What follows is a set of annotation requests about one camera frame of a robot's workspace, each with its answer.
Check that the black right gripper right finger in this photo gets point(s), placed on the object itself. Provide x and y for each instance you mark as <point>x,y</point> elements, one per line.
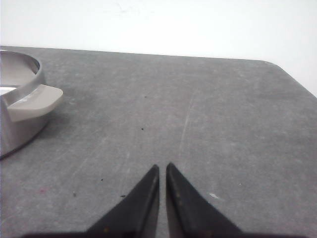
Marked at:
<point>189,214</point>

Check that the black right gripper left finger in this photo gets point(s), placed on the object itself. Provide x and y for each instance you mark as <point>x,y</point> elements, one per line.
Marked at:
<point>136,215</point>

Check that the stainless steel steamer pot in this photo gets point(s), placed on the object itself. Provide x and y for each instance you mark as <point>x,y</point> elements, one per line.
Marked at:
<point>26,101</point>

